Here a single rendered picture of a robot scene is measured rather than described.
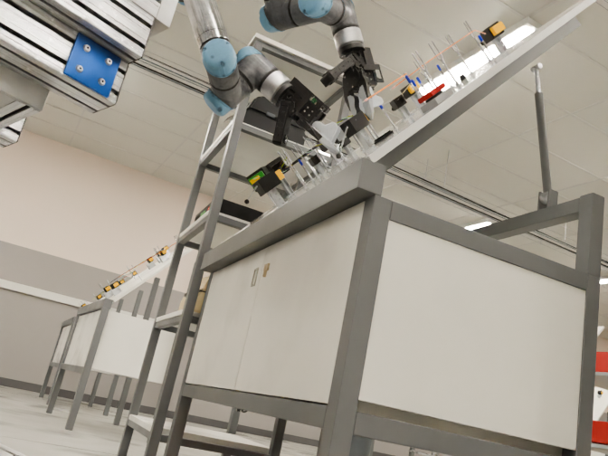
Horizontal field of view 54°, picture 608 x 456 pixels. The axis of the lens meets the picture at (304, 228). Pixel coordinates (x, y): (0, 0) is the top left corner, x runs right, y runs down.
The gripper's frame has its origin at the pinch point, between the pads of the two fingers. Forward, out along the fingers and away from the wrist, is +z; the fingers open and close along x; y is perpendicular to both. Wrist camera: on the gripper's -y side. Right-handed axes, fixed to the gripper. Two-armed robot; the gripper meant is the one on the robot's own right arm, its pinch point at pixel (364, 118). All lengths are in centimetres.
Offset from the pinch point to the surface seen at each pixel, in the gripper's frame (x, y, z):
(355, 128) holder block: -2.1, -5.5, 3.4
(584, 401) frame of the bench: -29, 12, 77
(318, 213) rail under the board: -7.3, -26.2, 25.0
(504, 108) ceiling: 212, 346, -95
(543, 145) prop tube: -20.1, 39.9, 17.5
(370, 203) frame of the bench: -26.1, -26.9, 28.4
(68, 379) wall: 746, 38, 40
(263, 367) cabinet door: 16, -36, 55
